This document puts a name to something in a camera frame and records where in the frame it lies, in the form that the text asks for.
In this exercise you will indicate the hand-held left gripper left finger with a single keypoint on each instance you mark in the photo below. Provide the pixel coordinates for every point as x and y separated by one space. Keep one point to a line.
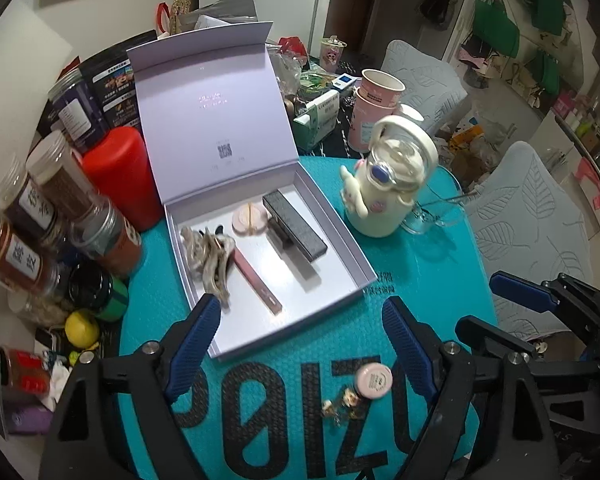
192 350

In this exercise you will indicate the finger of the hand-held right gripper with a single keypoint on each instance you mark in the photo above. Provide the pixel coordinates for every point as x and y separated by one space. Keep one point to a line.
520 290
480 332

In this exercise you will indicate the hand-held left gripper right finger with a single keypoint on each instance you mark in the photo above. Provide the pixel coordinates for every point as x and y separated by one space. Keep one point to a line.
407 347

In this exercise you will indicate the beige hair claw clip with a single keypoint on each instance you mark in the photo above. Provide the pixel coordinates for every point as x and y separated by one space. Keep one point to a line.
215 280

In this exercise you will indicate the pink rectangular stick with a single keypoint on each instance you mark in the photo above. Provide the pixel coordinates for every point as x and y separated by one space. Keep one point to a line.
257 280

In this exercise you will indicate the pink round powder puff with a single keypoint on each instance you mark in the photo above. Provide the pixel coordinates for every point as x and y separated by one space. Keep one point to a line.
247 220

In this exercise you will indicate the long dark glitter box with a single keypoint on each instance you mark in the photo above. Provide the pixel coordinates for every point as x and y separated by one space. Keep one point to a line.
295 225

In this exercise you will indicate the lavender gift box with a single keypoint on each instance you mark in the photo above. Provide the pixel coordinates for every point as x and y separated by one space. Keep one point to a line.
205 125

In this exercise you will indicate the pink round jar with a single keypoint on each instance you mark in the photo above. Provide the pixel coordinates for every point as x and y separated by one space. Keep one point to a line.
373 382

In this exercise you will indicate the light blue leaf-pattern chair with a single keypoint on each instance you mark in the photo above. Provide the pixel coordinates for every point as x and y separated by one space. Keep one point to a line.
420 80
525 220

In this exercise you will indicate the gold charm earrings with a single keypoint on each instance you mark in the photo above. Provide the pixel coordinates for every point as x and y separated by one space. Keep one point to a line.
352 400

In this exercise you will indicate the teal mat with black letters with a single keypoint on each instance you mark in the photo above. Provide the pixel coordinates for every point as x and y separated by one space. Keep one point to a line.
430 270

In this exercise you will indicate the dark jar green base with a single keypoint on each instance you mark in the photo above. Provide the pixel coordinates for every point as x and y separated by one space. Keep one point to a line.
100 292

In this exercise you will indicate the small yellow-green figure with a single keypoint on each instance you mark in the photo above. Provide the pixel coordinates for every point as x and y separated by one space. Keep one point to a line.
82 355

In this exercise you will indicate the yellow lemon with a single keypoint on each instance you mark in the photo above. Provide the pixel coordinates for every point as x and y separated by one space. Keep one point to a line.
82 329

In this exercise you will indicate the clear glass mug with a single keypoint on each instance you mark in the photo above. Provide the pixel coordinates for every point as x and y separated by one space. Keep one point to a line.
430 220

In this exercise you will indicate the white tissue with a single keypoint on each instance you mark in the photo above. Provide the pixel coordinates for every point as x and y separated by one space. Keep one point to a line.
59 382

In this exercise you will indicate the grey-lid jar red powder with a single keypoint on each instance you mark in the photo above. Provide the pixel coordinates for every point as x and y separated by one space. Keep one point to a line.
110 240

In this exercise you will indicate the cream cartoon water bottle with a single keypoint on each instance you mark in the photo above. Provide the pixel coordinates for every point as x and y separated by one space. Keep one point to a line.
380 205

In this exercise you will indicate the clear jar of oats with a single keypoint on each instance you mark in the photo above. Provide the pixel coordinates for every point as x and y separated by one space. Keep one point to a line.
42 307

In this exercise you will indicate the red label jar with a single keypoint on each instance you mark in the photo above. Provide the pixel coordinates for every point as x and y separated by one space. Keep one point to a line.
25 370

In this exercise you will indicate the purple pouch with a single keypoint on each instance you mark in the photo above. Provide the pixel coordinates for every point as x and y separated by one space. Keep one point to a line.
30 420

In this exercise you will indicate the red canister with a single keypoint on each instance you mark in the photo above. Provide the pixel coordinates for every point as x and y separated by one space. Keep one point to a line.
120 175

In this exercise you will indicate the clear jar orange contents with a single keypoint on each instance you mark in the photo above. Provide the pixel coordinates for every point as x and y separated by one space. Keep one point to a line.
20 260

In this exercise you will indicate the clear jar dark contents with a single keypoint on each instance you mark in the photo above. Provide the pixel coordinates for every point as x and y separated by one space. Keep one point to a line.
30 205

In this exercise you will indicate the green tote bag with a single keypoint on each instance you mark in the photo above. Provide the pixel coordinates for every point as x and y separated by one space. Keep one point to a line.
497 25
547 7
545 72

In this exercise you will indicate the pink paper cup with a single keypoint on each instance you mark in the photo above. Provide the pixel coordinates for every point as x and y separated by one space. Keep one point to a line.
367 130
380 92

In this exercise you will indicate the clear jar brown contents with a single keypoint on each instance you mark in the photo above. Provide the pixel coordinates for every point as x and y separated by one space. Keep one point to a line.
55 175

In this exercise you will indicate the green white carton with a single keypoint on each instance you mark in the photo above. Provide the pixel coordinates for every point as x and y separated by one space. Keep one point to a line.
315 120

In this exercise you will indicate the dark blue labelled jar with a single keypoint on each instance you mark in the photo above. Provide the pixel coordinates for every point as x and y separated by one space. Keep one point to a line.
77 110

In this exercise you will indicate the blue white small box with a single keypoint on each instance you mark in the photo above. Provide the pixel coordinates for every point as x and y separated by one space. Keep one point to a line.
343 82

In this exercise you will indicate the black printed packets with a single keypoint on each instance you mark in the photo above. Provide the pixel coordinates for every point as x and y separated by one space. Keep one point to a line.
115 80

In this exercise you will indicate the clear plastic snack bag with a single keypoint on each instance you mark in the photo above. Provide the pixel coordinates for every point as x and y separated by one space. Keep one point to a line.
290 77

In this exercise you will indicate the black hanging bag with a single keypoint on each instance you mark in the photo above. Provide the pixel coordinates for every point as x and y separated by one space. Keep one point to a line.
437 2

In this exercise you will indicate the pink lidded tumbler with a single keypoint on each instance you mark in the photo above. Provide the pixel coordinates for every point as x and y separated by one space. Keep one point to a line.
331 55

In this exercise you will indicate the red wrapper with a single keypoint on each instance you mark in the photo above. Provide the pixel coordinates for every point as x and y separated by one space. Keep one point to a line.
292 46

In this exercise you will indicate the grey plastic bag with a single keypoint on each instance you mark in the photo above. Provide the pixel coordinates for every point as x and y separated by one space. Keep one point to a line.
230 10

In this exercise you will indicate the gold woven fan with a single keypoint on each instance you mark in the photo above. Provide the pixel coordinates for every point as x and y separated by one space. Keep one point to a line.
181 2

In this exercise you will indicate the white fridge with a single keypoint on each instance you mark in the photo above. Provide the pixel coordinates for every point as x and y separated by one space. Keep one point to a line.
300 5

